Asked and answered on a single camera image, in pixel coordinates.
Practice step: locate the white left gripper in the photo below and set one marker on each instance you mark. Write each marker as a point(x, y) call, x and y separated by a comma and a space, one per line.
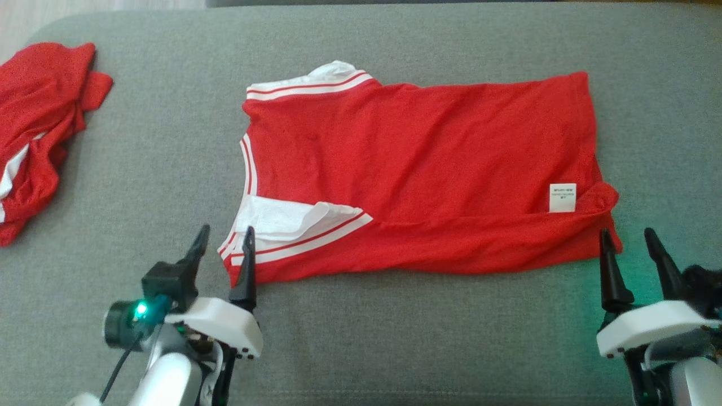
point(225, 321)

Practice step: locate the grey fabric sofa seat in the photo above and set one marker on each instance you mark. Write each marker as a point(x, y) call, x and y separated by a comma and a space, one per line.
point(395, 349)

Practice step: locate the red shorts with white stripes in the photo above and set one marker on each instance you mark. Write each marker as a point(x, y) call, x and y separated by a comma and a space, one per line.
point(39, 124)

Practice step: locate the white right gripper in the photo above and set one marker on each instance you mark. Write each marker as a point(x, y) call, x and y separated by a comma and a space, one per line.
point(648, 327)

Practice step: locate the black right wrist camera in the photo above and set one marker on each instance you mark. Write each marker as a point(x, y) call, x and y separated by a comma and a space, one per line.
point(702, 287)

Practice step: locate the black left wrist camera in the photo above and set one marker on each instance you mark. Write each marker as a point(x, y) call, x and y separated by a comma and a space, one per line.
point(166, 282)

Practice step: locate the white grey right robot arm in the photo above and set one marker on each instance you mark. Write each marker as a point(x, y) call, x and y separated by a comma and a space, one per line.
point(688, 378)

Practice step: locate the red shirt with white trim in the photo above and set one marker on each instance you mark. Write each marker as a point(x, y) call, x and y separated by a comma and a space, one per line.
point(423, 158)

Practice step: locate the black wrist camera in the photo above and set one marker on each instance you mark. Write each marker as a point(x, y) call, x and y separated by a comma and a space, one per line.
point(166, 282)
point(702, 287)

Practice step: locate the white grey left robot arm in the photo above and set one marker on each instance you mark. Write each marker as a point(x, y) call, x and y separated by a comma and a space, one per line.
point(166, 378)

